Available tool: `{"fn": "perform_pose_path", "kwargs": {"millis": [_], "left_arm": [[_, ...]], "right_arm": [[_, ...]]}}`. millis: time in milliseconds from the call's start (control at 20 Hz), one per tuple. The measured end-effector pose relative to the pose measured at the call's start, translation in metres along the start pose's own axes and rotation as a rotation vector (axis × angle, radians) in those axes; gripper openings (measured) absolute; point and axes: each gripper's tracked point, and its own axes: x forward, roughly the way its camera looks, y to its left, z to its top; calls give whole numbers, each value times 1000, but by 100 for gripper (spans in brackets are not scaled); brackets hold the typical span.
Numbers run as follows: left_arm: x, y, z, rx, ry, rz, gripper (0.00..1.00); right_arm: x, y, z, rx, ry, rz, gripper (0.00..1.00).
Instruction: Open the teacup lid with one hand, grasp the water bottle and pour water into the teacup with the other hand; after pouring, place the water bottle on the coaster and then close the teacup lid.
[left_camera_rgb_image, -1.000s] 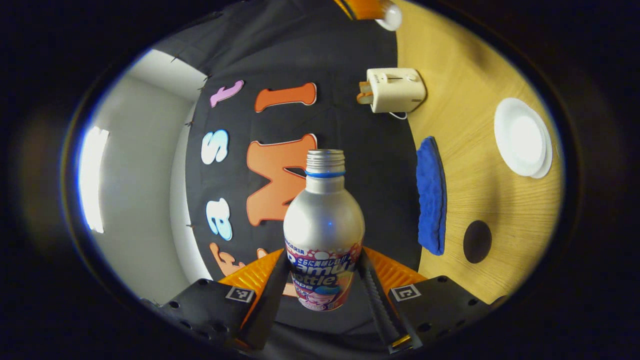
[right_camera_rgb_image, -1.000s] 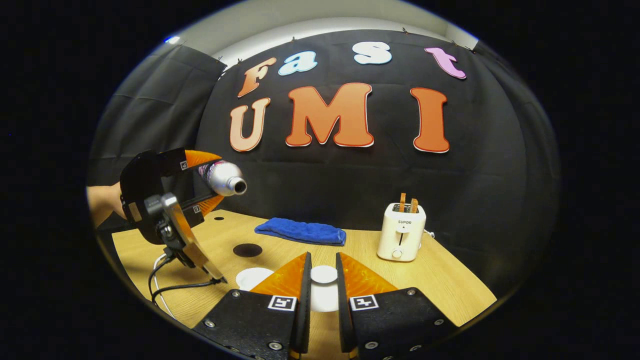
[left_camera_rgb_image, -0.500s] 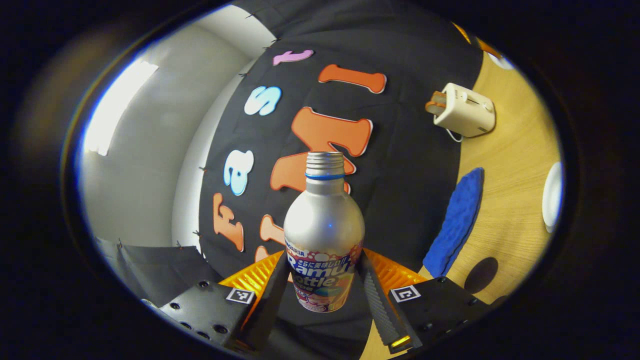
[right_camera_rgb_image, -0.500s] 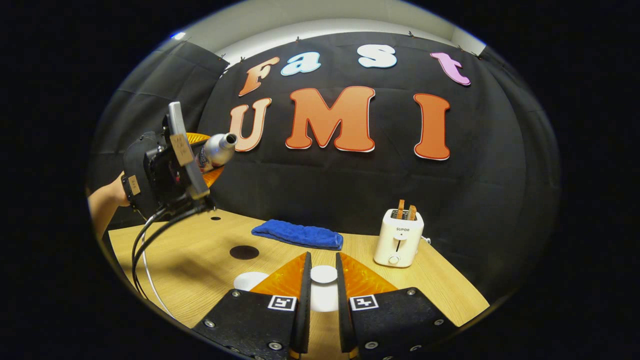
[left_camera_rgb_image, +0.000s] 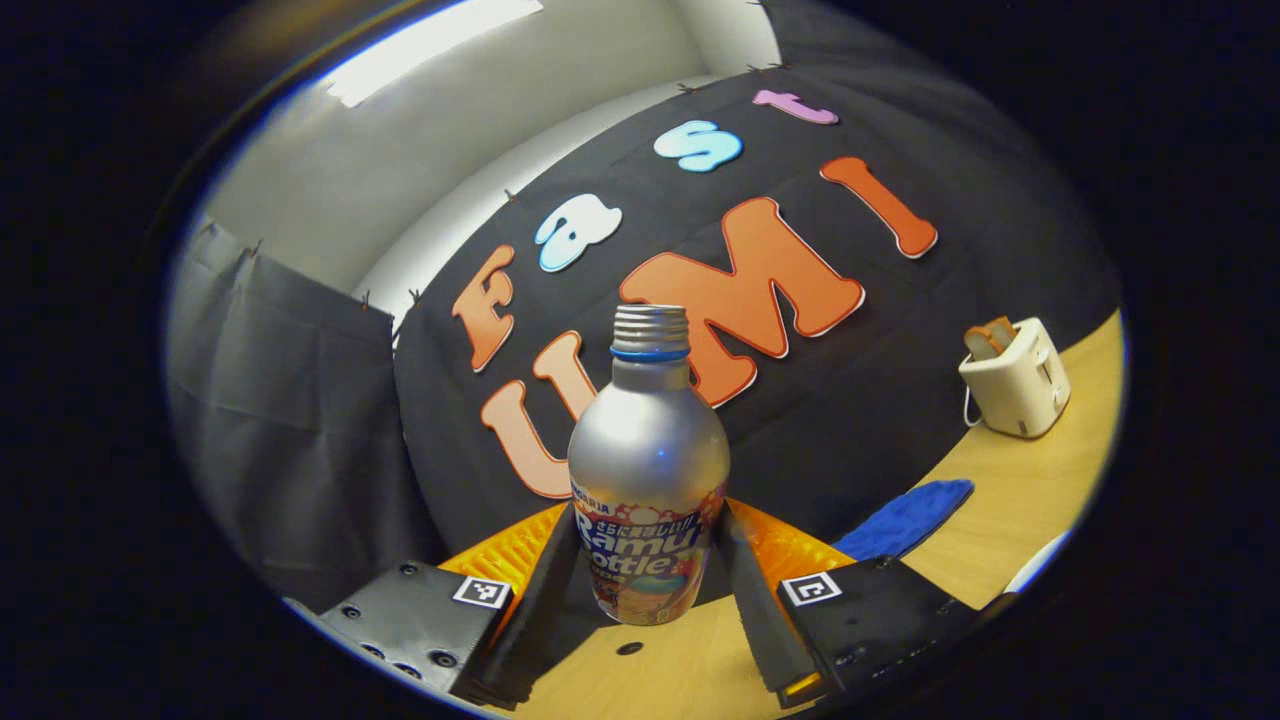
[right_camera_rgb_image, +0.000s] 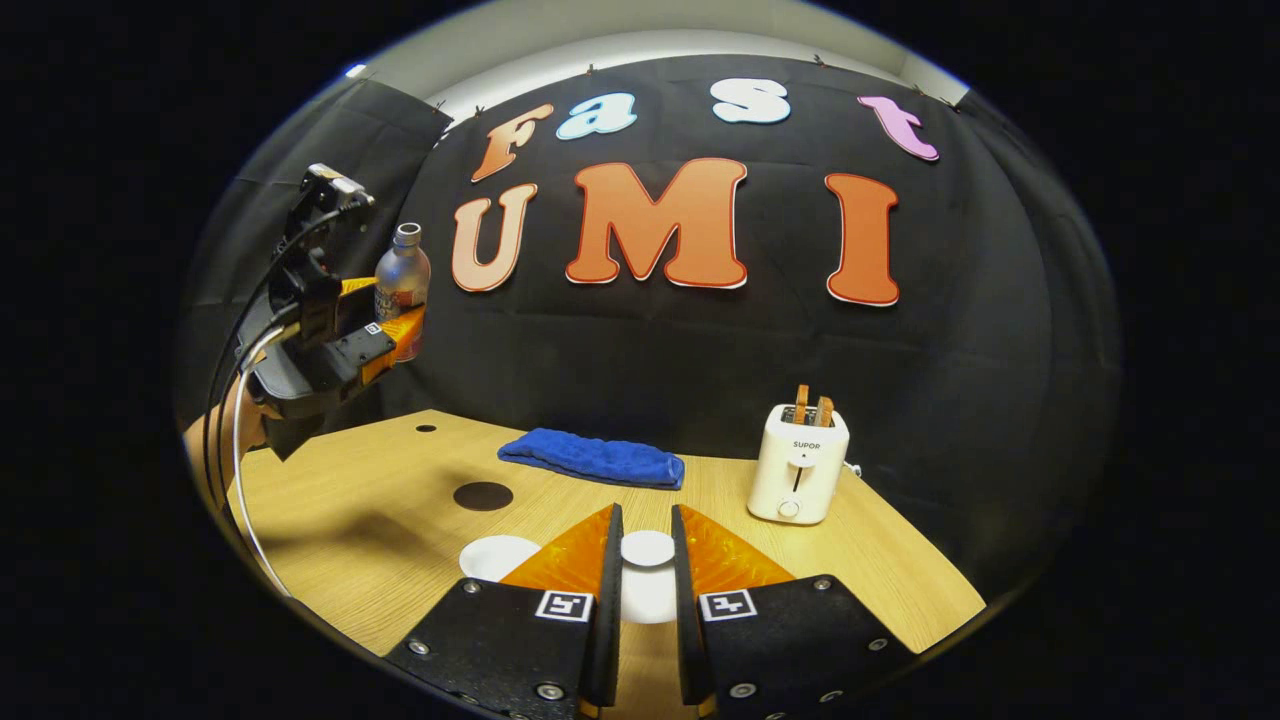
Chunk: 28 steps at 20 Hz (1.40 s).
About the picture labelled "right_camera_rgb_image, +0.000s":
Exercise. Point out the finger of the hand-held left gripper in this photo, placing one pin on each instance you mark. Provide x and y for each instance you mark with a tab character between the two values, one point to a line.
365	350
358	288

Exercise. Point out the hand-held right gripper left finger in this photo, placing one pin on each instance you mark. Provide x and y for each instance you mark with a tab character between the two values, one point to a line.
605	650

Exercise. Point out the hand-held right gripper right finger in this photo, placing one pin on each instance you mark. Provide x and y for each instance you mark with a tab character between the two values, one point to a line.
690	650

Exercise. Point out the silver water bottle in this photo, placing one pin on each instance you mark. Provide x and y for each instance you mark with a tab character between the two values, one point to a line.
402	270

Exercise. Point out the white teacup lid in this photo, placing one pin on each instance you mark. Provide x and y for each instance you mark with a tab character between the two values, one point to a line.
648	590

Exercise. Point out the white teacup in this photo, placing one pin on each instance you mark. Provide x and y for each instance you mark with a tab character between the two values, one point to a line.
495	555

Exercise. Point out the dark round coaster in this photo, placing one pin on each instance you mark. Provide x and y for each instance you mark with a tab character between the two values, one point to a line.
483	496

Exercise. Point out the blue towel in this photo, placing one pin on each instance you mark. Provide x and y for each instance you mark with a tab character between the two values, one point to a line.
590	458

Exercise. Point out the white toaster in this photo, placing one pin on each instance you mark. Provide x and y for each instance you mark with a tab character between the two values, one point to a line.
795	470

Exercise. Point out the brown bread slice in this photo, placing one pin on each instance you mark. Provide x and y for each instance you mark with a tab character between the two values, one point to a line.
824	410
801	400

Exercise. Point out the black backdrop cloth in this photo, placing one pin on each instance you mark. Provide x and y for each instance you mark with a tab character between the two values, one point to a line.
650	360

